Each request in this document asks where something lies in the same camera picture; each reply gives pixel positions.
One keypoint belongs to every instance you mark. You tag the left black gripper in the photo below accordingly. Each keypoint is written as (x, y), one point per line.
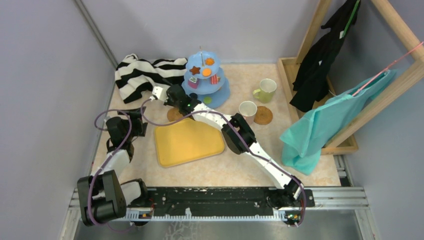
(137, 120)

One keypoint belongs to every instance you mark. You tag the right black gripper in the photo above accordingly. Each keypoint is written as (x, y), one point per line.
(167, 102)

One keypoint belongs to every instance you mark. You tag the woven round coaster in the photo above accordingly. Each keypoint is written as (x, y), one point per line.
(173, 114)
(263, 115)

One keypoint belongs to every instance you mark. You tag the purple triangular cake slice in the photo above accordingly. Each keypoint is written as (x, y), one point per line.
(193, 82)

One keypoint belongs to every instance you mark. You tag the green macaron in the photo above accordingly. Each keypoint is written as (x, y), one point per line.
(207, 100)

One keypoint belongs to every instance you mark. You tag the brown star cookie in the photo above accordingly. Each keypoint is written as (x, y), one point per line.
(195, 70)

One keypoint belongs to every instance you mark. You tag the blue three-tier cake stand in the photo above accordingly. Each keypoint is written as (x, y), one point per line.
(220, 92)

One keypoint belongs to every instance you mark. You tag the red striped cake slice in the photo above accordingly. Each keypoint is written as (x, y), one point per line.
(214, 79)

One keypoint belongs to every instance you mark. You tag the yellow plastic tray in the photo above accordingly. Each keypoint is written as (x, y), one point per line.
(186, 141)

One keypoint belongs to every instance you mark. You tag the orange flower cookie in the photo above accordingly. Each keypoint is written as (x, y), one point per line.
(209, 61)

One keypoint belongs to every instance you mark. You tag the pink mug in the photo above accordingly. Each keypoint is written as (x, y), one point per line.
(248, 110)

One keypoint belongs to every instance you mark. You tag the green mug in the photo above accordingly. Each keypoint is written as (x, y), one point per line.
(266, 90)

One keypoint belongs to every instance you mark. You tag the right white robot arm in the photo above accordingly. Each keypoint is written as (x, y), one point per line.
(237, 134)

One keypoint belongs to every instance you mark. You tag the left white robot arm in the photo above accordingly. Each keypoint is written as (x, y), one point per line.
(102, 198)

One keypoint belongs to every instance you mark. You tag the black white striped cloth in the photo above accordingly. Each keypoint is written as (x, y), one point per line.
(133, 76)

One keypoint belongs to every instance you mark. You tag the teal hanging shirt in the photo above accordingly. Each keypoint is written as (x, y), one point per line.
(303, 141)

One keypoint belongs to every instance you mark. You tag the black hanging garment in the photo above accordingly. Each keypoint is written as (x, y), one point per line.
(311, 81)

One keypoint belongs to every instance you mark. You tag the pink clothes hanger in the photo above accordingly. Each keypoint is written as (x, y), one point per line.
(384, 69)

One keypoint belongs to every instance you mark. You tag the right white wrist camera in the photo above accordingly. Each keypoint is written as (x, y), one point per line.
(160, 93)

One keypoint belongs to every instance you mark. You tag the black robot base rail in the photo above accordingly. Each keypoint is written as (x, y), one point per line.
(215, 204)

